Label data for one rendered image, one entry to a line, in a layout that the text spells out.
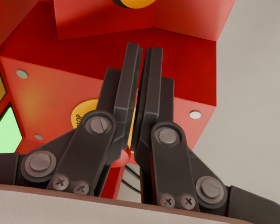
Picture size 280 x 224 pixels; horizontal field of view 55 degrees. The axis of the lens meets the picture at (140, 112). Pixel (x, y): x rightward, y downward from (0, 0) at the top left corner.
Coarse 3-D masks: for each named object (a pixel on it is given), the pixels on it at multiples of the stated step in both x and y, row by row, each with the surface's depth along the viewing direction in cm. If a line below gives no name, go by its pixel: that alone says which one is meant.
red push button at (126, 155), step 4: (128, 148) 20; (124, 152) 20; (128, 152) 20; (120, 156) 20; (124, 156) 20; (128, 156) 20; (116, 160) 21; (120, 160) 20; (124, 160) 21; (128, 160) 21; (112, 164) 21; (116, 164) 21; (120, 164) 21; (124, 164) 21
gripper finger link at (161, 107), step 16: (160, 48) 12; (144, 64) 11; (160, 64) 11; (144, 80) 10; (160, 80) 10; (144, 96) 10; (160, 96) 11; (144, 112) 9; (160, 112) 10; (144, 128) 10; (144, 144) 9; (144, 160) 10; (192, 160) 9; (208, 176) 9; (208, 192) 8; (224, 192) 9; (208, 208) 8
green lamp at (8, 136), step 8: (8, 112) 21; (8, 120) 22; (0, 128) 21; (8, 128) 22; (16, 128) 23; (0, 136) 21; (8, 136) 22; (16, 136) 24; (0, 144) 21; (8, 144) 23; (16, 144) 24; (0, 152) 21; (8, 152) 23
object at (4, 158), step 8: (16, 152) 9; (0, 160) 8; (8, 160) 9; (16, 160) 9; (0, 168) 8; (8, 168) 8; (16, 168) 8; (0, 176) 8; (8, 176) 8; (16, 176) 8; (8, 184) 8; (16, 184) 8; (24, 184) 8
